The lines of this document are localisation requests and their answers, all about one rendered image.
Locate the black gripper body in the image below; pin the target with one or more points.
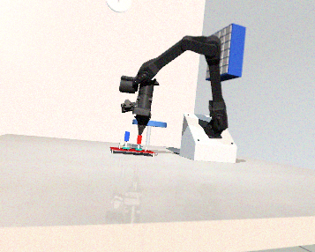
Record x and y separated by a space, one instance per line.
144 106

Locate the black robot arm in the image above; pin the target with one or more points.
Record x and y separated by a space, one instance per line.
210 46

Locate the red circuit board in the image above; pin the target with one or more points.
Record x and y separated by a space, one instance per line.
125 148

